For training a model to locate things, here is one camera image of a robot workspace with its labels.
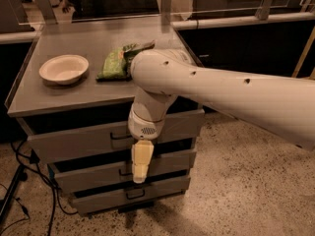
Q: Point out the black tripod leg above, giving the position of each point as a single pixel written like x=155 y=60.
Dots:
x=18 y=177

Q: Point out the grey top drawer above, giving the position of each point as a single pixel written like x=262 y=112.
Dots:
x=94 y=140

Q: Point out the grey drawer cabinet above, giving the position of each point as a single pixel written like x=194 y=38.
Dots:
x=42 y=107

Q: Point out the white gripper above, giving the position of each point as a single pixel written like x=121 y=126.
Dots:
x=144 y=128

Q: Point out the white bowl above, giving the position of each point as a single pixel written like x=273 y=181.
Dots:
x=64 y=69

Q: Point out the green chip bag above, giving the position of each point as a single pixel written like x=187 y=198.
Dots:
x=117 y=63

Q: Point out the grey middle drawer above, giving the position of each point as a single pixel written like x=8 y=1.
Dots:
x=116 y=168

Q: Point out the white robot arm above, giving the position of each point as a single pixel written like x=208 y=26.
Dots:
x=283 y=106

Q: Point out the white horizontal rail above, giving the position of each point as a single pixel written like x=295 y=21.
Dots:
x=242 y=21

